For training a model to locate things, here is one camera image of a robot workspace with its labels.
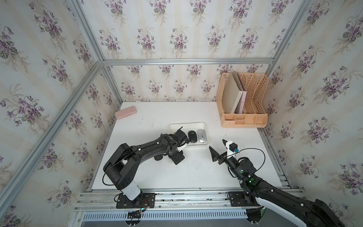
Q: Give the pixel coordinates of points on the black oval mouse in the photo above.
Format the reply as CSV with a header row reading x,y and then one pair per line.
x,y
192,135

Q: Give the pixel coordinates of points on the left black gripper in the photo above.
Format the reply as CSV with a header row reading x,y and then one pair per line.
x,y
179,158

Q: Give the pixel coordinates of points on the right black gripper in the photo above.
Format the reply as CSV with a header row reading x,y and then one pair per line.
x,y
223,159

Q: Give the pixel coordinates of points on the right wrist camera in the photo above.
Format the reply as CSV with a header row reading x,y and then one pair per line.
x,y
231,148

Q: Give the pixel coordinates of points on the silver mouse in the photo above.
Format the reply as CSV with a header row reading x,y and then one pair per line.
x,y
202,136

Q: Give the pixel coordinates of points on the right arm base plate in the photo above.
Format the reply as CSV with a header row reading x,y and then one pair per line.
x,y
240,199

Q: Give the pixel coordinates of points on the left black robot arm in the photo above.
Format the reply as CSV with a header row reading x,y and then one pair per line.
x,y
123,165

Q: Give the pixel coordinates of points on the pink pencil case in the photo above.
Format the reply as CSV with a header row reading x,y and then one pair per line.
x,y
123,113

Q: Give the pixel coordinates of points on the beige folder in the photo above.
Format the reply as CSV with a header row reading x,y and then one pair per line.
x,y
233,92

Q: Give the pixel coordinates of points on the aluminium front rail frame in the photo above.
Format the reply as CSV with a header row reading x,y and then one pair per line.
x,y
166,204

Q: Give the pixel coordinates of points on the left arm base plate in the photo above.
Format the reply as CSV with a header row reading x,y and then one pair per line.
x,y
144,200

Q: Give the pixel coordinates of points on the white plastic storage tray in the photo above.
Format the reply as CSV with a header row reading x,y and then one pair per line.
x,y
186,127

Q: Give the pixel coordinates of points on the pink folder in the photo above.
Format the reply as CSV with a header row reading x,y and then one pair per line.
x,y
242,102

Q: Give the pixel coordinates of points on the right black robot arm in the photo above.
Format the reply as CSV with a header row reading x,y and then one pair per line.
x,y
301,212

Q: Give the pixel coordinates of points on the orange plastic file organizer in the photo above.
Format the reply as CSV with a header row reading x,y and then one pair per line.
x,y
253,115

